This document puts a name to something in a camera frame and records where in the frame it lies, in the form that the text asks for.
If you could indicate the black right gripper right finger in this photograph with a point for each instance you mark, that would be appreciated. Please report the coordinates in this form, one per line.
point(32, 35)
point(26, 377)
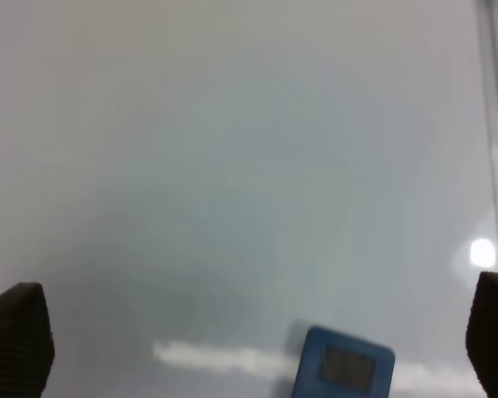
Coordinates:
point(482, 333)

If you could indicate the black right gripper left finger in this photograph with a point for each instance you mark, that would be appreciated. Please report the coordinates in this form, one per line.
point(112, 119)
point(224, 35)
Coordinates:
point(27, 348)

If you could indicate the blue board eraser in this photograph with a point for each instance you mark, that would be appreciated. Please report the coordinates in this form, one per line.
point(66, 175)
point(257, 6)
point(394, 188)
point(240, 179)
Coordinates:
point(334, 364)

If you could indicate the white whiteboard aluminium frame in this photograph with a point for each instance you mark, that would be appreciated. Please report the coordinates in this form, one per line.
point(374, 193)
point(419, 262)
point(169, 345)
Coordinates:
point(196, 183)

